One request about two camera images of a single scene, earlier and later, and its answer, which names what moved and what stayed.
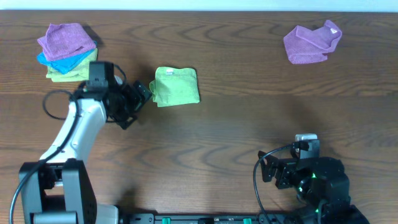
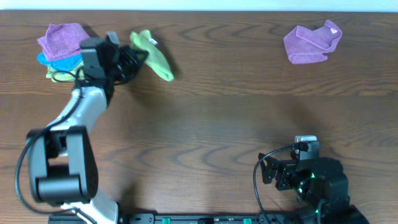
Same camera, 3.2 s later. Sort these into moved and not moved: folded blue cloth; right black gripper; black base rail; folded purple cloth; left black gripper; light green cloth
Moved: left black gripper; light green cloth
Not moved: black base rail; right black gripper; folded purple cloth; folded blue cloth
